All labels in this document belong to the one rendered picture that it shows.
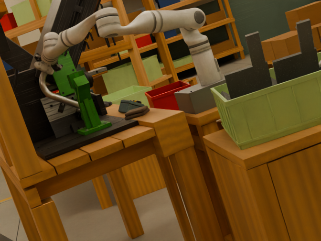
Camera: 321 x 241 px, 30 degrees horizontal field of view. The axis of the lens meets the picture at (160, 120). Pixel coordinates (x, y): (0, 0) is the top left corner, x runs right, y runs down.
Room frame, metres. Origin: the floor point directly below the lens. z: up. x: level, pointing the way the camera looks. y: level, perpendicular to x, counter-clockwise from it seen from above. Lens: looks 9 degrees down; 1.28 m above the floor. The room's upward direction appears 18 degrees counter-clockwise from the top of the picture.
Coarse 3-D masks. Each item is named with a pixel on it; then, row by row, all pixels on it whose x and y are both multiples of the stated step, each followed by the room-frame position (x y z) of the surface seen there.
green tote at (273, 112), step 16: (304, 80) 1.90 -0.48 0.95; (320, 80) 1.91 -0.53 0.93; (256, 96) 1.91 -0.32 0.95; (272, 96) 1.91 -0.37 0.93; (288, 96) 1.91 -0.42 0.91; (304, 96) 1.91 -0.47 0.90; (320, 96) 1.91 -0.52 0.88; (224, 112) 2.09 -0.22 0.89; (240, 112) 1.91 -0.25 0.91; (256, 112) 1.91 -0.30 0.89; (272, 112) 1.91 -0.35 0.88; (288, 112) 1.91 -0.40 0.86; (304, 112) 1.91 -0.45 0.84; (320, 112) 1.91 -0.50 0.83; (224, 128) 2.30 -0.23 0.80; (240, 128) 1.91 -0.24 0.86; (256, 128) 1.91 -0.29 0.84; (272, 128) 1.91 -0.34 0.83; (288, 128) 1.90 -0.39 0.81; (304, 128) 1.91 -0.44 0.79; (240, 144) 1.91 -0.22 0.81; (256, 144) 1.91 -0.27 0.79
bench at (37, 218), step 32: (0, 160) 3.18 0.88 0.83; (64, 160) 2.27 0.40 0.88; (96, 160) 2.34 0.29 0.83; (128, 160) 2.38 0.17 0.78; (192, 160) 2.37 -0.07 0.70; (32, 192) 2.18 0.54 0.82; (128, 192) 3.71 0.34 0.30; (192, 192) 2.36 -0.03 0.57; (32, 224) 3.52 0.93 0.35; (128, 224) 3.69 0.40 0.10; (192, 224) 2.42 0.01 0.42
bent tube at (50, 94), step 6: (42, 72) 2.81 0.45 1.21; (42, 78) 2.80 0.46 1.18; (42, 84) 2.79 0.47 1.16; (42, 90) 2.79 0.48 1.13; (48, 90) 2.79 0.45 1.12; (48, 96) 2.78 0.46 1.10; (54, 96) 2.78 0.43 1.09; (60, 96) 2.79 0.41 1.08; (66, 102) 2.78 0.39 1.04; (72, 102) 2.79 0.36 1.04; (78, 108) 2.79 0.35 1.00
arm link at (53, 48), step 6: (60, 36) 2.47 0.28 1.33; (48, 42) 2.51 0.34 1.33; (54, 42) 2.52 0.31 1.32; (60, 42) 2.47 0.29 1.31; (48, 48) 2.51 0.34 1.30; (54, 48) 2.49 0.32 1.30; (60, 48) 2.49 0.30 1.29; (66, 48) 2.50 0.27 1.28; (48, 54) 2.51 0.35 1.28; (54, 54) 2.51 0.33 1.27; (60, 54) 2.53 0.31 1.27
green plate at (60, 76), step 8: (64, 56) 2.93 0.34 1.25; (64, 64) 2.92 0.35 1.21; (72, 64) 2.92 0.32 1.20; (56, 72) 2.89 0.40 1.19; (64, 72) 2.90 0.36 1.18; (72, 72) 2.91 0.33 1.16; (56, 80) 2.88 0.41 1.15; (64, 80) 2.89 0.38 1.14; (64, 88) 2.87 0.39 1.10; (72, 88) 2.88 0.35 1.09; (64, 96) 2.87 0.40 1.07
